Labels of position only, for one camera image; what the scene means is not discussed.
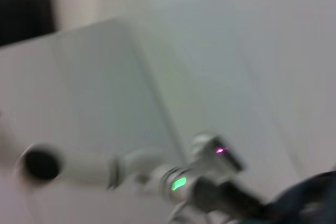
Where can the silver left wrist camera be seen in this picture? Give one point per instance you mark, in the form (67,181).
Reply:
(210,150)

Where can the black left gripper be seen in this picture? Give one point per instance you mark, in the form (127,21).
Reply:
(225,197)

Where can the dark teal insulated lunch bag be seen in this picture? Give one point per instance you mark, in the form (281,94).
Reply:
(309,197)

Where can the black background panel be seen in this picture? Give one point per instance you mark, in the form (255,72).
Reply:
(23,3)

